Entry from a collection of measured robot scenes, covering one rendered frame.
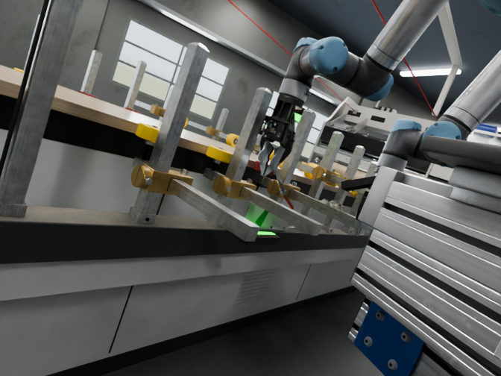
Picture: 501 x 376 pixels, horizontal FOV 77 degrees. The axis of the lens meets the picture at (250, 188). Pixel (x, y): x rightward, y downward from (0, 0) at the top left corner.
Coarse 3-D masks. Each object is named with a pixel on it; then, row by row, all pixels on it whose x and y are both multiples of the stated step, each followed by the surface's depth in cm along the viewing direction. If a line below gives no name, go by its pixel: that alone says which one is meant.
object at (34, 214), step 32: (0, 224) 51; (32, 224) 54; (64, 224) 58; (96, 224) 63; (128, 224) 68; (160, 224) 76; (192, 224) 85; (0, 256) 52; (32, 256) 56; (64, 256) 60; (96, 256) 65; (128, 256) 70; (160, 256) 77
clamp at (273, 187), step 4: (276, 180) 111; (268, 184) 109; (272, 184) 108; (276, 184) 107; (284, 184) 107; (268, 188) 109; (272, 188) 108; (276, 188) 107; (288, 188) 110; (292, 188) 112; (296, 188) 114; (268, 192) 108; (272, 192) 107; (276, 192) 106; (288, 192) 111; (280, 196) 108
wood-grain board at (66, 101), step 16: (0, 80) 60; (16, 80) 73; (16, 96) 63; (64, 96) 79; (80, 96) 107; (64, 112) 70; (80, 112) 72; (96, 112) 75; (112, 112) 89; (128, 112) 129; (128, 128) 82; (192, 144) 98; (208, 144) 116; (224, 144) 195; (304, 176) 166
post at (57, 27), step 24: (48, 0) 48; (72, 0) 49; (48, 24) 48; (72, 24) 50; (48, 48) 49; (24, 72) 49; (48, 72) 50; (24, 96) 50; (48, 96) 51; (24, 120) 50; (24, 144) 51; (0, 168) 51; (24, 168) 52; (0, 192) 51; (24, 192) 53; (24, 216) 54
